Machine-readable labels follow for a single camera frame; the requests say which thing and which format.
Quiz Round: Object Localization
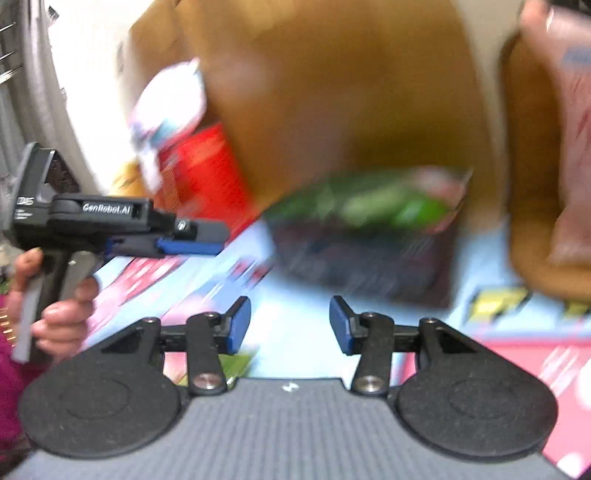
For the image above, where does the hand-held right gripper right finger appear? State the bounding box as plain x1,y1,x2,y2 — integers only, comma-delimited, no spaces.
329,295,479,397

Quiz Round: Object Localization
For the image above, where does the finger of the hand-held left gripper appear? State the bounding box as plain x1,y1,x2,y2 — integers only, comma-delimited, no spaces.
151,211,230,257

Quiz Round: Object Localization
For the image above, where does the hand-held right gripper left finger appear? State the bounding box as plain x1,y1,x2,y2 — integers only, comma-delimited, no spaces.
99,295,252,397

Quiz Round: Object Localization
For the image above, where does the black printed cardboard box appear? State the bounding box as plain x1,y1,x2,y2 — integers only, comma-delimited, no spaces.
265,203,462,309

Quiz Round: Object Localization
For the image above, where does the green snack packet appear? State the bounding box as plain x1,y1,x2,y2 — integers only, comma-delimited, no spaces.
262,166,472,232

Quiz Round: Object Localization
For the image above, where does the person's left forearm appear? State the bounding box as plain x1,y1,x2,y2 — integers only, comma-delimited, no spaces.
0,295,51,467

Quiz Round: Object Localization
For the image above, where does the person's left hand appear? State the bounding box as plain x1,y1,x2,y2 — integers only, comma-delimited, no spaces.
7,248,100,364

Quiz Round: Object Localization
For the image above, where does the printed cartoon blanket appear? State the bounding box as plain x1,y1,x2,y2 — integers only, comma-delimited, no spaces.
78,217,591,479

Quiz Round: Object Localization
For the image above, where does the red gift box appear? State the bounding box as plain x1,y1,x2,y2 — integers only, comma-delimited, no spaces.
154,122,260,241

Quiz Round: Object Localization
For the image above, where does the yellow plush toy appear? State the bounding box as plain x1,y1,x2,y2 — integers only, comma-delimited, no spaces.
108,159,149,198

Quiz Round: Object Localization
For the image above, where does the grey curtain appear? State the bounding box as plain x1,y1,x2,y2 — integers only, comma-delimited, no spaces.
0,0,72,185

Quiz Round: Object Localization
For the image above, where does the pink and blue plush toy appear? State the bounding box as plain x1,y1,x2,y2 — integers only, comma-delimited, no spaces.
127,58,208,195

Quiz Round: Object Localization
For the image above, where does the wooden board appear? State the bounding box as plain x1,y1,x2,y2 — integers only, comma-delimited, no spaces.
124,0,505,223

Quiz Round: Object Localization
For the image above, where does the brown woven seat mat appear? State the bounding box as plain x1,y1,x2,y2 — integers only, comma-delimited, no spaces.
501,34,591,304

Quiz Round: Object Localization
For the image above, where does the pink snack bag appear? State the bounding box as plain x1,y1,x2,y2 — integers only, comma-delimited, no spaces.
519,0,591,267

